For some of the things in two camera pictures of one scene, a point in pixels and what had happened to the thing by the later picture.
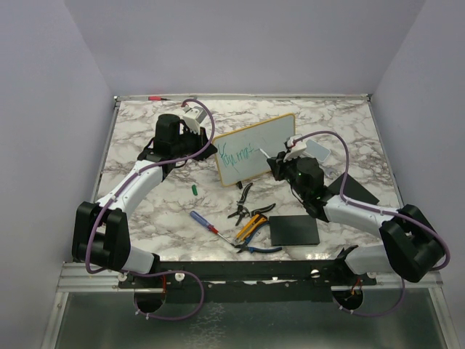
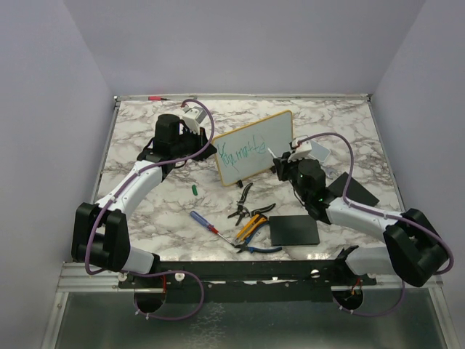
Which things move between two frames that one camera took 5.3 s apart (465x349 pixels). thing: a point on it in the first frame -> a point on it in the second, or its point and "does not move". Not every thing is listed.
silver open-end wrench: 329,173 does not move
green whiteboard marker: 265,153 -> 272,153
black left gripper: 201,138 does not move
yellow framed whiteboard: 238,157 does not move
